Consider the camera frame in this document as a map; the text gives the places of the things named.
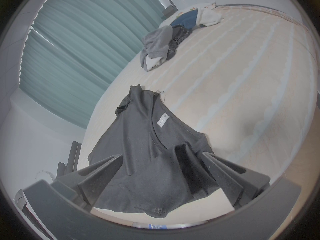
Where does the round white mirror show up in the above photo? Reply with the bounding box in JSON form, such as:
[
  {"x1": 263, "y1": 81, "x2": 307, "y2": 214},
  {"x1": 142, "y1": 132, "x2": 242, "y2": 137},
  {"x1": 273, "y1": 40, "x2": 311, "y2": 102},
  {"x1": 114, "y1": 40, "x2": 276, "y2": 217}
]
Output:
[{"x1": 35, "y1": 170, "x2": 56, "y2": 184}]

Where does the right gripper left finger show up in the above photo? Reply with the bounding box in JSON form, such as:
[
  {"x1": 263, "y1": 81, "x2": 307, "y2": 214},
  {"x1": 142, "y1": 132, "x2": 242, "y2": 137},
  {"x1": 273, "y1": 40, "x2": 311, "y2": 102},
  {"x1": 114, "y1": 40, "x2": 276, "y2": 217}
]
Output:
[{"x1": 51, "y1": 154, "x2": 123, "y2": 207}]

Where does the grey bedside table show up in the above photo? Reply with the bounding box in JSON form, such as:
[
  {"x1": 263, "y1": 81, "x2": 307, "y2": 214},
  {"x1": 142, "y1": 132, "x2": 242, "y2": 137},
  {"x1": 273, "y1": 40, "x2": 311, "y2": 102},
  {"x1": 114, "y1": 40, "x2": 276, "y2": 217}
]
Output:
[{"x1": 162, "y1": 5, "x2": 178, "y2": 19}]

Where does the blue-green curtain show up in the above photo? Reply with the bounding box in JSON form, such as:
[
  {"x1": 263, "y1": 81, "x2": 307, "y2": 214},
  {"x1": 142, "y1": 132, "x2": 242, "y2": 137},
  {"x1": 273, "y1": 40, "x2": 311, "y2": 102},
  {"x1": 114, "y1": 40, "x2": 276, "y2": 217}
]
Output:
[
  {"x1": 19, "y1": 30, "x2": 113, "y2": 129},
  {"x1": 31, "y1": 0, "x2": 167, "y2": 104}
]

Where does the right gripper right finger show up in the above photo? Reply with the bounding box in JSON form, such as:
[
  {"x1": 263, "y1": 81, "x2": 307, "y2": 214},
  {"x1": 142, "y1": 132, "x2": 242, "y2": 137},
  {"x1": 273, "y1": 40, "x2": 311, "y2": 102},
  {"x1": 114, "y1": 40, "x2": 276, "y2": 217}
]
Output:
[{"x1": 201, "y1": 152, "x2": 271, "y2": 207}]

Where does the pile of clothes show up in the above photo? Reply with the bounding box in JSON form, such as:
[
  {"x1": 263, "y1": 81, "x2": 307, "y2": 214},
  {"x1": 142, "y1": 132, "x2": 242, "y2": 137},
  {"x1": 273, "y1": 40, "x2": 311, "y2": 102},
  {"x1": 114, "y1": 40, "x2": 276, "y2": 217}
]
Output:
[{"x1": 140, "y1": 8, "x2": 224, "y2": 72}]

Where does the black T-shirt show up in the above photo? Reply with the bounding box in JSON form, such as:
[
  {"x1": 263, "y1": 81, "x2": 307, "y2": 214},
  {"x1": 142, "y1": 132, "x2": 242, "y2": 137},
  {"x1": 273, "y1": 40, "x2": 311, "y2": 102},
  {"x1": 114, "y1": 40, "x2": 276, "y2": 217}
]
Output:
[{"x1": 87, "y1": 85, "x2": 224, "y2": 219}]

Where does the bed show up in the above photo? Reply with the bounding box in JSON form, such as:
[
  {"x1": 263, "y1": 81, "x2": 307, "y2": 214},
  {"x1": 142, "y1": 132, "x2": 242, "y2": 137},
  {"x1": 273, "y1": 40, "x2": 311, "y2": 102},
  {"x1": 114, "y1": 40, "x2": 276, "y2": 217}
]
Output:
[{"x1": 76, "y1": 0, "x2": 320, "y2": 224}]

